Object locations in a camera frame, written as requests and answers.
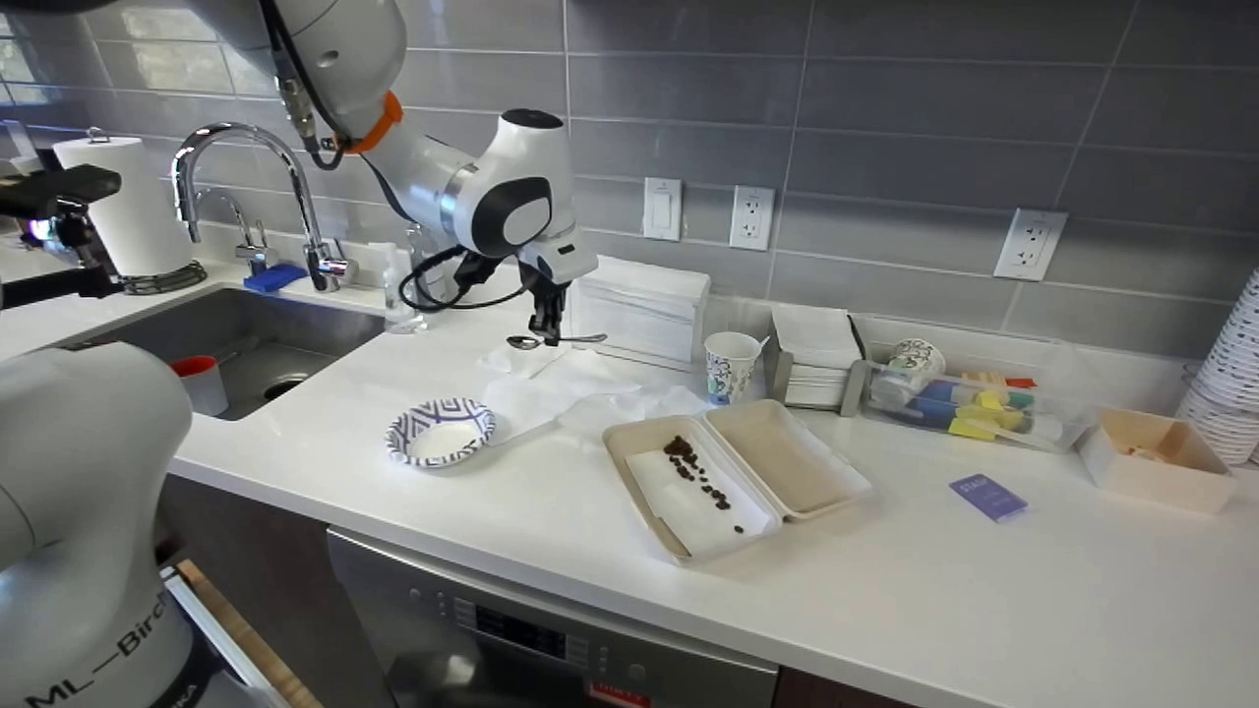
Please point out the patterned paper cup stack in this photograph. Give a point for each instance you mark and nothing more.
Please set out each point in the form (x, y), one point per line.
(1219, 400)

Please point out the clear pump soap dispenser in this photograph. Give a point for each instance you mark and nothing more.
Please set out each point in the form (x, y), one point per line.
(393, 270)

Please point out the blue sponge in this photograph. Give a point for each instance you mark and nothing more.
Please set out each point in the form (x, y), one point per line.
(273, 275)

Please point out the white wall outlet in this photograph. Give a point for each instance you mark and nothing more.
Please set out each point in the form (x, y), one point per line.
(1027, 245)
(753, 215)

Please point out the red and white cup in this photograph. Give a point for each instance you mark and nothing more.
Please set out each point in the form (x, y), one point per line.
(202, 384)

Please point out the white condiment holder box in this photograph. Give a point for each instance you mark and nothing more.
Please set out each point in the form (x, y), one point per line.
(810, 354)

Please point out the white napkin dispenser box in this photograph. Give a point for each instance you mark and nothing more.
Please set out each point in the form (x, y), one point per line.
(641, 307)

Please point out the small cardboard box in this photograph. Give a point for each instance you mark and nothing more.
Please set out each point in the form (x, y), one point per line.
(1154, 461)

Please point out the steel sink basin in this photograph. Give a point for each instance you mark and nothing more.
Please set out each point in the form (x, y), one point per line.
(262, 343)

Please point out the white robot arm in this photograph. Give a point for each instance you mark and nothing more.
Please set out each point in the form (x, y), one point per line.
(89, 435)

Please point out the stainless dishwasher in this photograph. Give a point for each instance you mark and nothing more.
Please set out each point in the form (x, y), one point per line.
(459, 640)

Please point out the clear tray of packets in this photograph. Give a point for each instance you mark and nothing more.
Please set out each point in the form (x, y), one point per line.
(919, 387)

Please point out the beige takeout clamshell container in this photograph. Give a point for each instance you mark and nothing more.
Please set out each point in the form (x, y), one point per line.
(721, 482)

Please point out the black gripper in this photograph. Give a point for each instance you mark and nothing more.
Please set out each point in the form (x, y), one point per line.
(548, 305)

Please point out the blue card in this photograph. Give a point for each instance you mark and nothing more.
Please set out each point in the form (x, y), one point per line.
(987, 498)

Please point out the white wall outlet right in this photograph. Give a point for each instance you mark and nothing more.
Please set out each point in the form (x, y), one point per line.
(1027, 245)

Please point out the crumpled clear plastic wrap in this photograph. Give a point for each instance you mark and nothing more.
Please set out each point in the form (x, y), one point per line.
(578, 391)

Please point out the white paper cup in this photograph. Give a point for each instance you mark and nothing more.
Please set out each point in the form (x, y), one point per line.
(728, 359)

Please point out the white light switch plate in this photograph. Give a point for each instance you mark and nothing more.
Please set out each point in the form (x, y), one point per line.
(661, 210)

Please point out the blue patterned paper bowl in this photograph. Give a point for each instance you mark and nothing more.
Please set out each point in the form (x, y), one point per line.
(442, 435)

